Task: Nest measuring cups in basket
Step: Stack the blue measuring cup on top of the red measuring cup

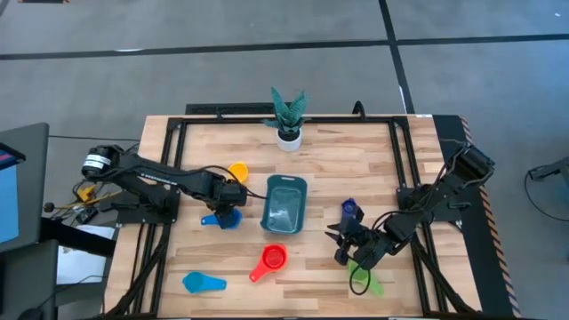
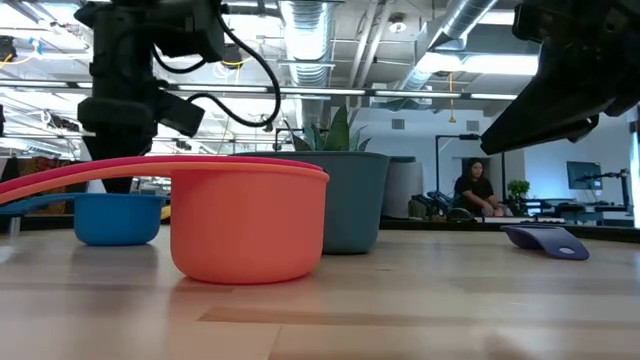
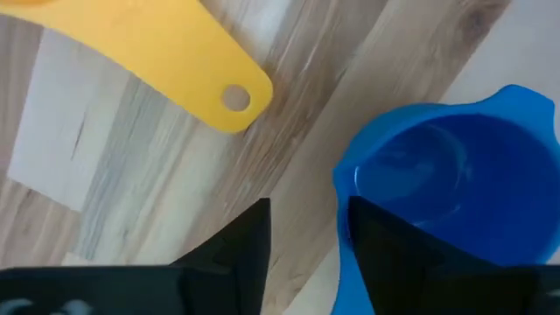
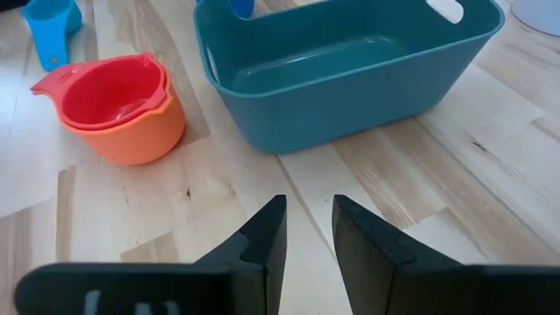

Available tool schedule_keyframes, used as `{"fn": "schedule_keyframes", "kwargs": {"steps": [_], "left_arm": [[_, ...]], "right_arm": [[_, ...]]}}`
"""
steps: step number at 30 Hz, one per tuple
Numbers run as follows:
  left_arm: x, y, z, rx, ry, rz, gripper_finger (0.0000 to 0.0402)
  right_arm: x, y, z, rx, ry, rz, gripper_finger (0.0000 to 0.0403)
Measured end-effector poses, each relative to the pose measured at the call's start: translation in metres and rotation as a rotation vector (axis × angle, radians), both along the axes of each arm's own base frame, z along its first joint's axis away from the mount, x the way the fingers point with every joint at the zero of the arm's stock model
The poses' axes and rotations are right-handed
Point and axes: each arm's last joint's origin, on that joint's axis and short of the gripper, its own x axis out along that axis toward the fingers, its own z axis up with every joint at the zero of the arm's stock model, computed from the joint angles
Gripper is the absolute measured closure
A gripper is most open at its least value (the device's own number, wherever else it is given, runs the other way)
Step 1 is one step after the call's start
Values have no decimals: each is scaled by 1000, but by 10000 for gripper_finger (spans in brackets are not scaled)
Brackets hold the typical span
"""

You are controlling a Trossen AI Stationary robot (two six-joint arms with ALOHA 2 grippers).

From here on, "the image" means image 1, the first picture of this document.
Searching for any black floor cable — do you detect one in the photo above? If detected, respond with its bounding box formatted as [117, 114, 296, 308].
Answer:
[523, 171, 569, 223]

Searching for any black hazard-striped mat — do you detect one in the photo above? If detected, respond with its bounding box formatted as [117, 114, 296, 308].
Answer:
[433, 114, 522, 317]

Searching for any black aluminium table frame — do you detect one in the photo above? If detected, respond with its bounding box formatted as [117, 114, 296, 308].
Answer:
[104, 114, 479, 317]

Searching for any red measuring cup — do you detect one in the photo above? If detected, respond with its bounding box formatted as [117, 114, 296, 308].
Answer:
[248, 243, 288, 284]

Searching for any teal plastic basket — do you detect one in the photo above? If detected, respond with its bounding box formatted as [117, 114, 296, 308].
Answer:
[260, 174, 309, 236]

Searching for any green measuring cup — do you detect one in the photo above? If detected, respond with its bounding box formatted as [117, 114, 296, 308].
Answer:
[346, 260, 386, 298]

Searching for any light blue measuring cup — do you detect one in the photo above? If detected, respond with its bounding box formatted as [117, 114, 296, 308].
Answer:
[181, 271, 228, 295]

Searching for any yellow cable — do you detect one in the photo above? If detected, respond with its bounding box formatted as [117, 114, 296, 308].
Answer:
[57, 180, 124, 210]

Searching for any grey floor stand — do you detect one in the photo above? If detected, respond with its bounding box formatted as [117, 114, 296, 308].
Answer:
[527, 156, 569, 181]

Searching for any orange-yellow measuring cup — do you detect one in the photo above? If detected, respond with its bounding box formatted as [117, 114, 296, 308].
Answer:
[227, 161, 250, 184]

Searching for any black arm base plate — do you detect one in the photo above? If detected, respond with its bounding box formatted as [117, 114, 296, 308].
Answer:
[397, 186, 463, 223]
[116, 188, 181, 225]

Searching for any snake plant in white pot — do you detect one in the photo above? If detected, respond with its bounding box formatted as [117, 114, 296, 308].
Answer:
[261, 86, 311, 153]

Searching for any white paper sheet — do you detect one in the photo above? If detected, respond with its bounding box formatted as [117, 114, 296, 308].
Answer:
[56, 224, 116, 285]

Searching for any purple measuring cup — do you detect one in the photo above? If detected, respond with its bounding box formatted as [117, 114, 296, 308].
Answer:
[341, 197, 365, 223]

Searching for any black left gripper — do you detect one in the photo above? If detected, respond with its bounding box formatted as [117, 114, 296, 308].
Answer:
[208, 177, 249, 230]

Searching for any black beam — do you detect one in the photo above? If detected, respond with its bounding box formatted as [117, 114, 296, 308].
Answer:
[39, 217, 116, 258]

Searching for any blue screen monitor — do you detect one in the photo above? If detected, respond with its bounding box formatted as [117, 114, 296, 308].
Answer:
[0, 141, 27, 244]

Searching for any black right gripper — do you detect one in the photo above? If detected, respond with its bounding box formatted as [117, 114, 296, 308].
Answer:
[325, 217, 392, 270]

